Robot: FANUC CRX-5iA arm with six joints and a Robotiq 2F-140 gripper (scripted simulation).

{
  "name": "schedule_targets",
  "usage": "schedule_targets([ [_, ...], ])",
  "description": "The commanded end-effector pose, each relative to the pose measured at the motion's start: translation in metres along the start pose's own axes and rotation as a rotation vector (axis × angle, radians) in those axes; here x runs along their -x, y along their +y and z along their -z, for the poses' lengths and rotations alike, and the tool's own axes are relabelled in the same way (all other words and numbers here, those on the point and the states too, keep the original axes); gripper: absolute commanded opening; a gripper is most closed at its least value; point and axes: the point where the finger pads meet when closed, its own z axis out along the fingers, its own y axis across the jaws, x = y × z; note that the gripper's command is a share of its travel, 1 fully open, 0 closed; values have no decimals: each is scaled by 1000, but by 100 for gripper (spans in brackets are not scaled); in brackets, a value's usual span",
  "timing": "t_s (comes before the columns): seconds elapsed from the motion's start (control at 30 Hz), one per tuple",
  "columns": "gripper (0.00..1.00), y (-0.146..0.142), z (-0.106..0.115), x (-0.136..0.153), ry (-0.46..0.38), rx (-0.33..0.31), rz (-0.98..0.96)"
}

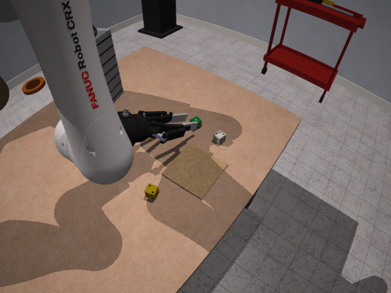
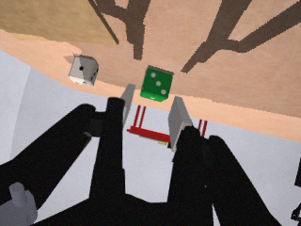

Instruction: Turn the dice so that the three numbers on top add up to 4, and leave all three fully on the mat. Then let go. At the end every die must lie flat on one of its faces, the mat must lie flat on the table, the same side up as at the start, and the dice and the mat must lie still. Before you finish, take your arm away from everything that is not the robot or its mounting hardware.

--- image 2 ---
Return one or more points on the tan flat mat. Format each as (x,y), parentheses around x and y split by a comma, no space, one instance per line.
(59,20)

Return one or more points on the green die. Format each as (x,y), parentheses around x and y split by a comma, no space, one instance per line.
(156,85)

